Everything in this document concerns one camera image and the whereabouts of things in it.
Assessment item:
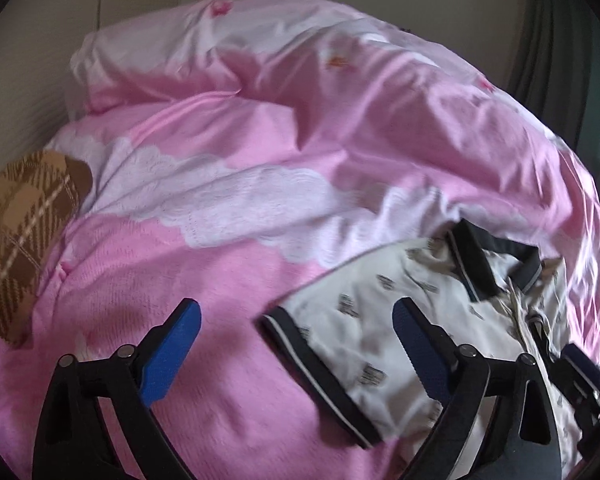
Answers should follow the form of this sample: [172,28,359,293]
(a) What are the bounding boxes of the pink printed duvet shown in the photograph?
[0,0,600,480]

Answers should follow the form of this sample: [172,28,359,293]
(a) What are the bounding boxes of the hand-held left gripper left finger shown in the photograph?
[32,298,202,480]

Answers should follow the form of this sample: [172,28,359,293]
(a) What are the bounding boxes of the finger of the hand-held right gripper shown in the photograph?
[551,359,600,453]
[561,344,600,403]

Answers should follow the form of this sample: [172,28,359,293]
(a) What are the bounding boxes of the grey-green curtain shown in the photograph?
[510,0,600,173]

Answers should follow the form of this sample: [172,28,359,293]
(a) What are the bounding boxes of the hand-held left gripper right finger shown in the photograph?
[392,297,566,480]

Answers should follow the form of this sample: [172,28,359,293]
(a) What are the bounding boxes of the white printed polo shirt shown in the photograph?
[260,218,588,480]

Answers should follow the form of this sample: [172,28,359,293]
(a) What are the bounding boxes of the brown plaid pillow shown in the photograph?
[0,150,93,347]

